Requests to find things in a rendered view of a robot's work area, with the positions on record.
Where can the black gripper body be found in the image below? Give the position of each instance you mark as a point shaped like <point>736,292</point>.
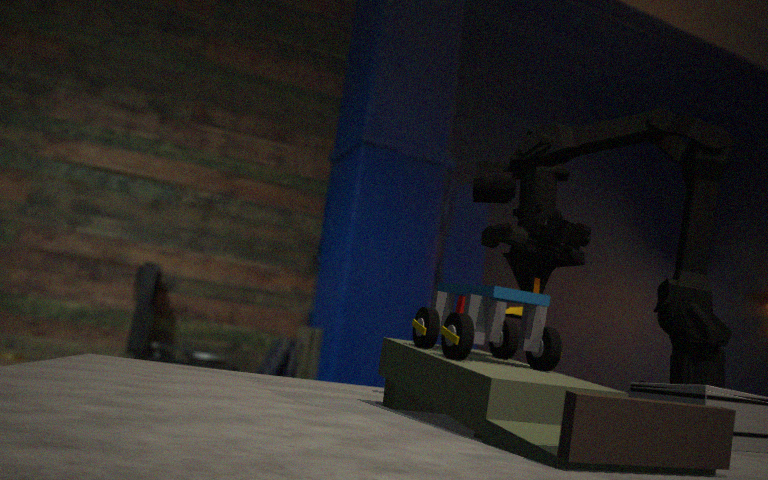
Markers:
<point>519,235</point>

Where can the small wheeled trolley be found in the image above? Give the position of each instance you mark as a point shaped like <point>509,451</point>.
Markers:
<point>483,320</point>

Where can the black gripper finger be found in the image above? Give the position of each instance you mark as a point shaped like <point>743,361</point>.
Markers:
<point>523,265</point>
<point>544,268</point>

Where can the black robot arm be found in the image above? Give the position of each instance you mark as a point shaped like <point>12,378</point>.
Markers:
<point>684,303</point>

